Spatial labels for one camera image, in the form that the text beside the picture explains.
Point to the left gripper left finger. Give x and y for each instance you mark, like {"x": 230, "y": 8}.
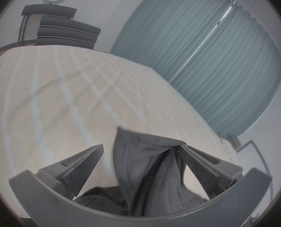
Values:
{"x": 83, "y": 167}

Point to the blue-green curtain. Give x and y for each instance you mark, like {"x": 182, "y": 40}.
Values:
{"x": 168, "y": 27}
{"x": 235, "y": 74}

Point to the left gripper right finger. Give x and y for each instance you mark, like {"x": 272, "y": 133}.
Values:
{"x": 202, "y": 168}

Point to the bed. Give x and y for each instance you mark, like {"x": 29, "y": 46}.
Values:
{"x": 48, "y": 91}

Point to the grey bedside table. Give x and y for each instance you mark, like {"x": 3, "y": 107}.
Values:
{"x": 234, "y": 142}

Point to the black T-shirt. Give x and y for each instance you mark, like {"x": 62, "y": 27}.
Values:
{"x": 142, "y": 174}

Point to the black chest of drawers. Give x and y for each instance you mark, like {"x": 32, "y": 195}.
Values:
{"x": 64, "y": 31}

